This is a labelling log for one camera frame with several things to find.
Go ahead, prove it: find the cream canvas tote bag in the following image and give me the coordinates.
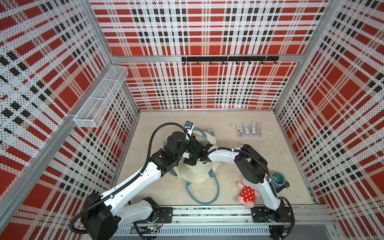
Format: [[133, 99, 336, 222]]
[[163, 127, 221, 206]]

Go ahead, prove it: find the clear compass set case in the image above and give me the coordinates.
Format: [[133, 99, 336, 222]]
[[256, 123, 263, 138], [243, 123, 250, 136], [236, 123, 244, 138], [251, 122, 257, 135]]

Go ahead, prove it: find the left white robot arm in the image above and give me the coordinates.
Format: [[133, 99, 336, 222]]
[[69, 131, 192, 240]]

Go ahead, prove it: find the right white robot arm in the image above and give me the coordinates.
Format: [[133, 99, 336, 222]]
[[186, 137, 294, 222]]

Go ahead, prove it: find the pink plush toy red dress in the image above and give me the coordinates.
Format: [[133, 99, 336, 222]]
[[236, 182, 262, 209]]

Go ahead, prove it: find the teal ceramic cup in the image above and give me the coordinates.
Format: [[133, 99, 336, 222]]
[[271, 171, 286, 188]]

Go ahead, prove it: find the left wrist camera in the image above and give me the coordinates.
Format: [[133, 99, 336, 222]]
[[184, 121, 194, 135]]

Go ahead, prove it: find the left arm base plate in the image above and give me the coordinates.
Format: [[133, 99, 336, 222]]
[[148, 207, 174, 224]]

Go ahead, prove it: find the white wire mesh basket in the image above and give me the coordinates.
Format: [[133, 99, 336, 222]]
[[74, 66, 128, 128]]

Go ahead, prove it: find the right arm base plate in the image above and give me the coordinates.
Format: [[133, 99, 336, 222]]
[[251, 206, 295, 223]]

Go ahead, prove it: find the black wall hook rail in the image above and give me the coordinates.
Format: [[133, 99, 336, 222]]
[[181, 56, 280, 63]]

